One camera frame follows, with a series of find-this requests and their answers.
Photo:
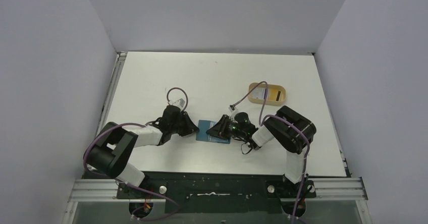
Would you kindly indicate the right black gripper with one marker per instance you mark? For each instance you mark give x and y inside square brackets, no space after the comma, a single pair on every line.
[224,126]

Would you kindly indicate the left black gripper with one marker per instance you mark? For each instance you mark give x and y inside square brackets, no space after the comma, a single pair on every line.
[190,127]

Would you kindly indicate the blue leather card holder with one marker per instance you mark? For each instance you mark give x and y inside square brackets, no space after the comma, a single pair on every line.
[203,126]

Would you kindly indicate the purple white credit card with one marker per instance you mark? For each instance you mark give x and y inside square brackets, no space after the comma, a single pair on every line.
[266,92]

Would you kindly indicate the yellow credit card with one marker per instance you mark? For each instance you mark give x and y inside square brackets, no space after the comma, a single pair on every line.
[274,95]

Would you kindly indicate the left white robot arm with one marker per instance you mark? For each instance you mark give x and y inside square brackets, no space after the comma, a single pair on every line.
[110,151]

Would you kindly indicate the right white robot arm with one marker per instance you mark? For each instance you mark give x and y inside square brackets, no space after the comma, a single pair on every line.
[290,129]

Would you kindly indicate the beige oval tray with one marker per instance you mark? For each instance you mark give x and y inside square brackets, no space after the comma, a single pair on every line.
[252,86]

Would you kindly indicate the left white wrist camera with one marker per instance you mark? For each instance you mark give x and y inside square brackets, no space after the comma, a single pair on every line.
[180,103]

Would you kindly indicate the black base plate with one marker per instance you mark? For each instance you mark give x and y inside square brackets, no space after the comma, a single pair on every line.
[218,193]

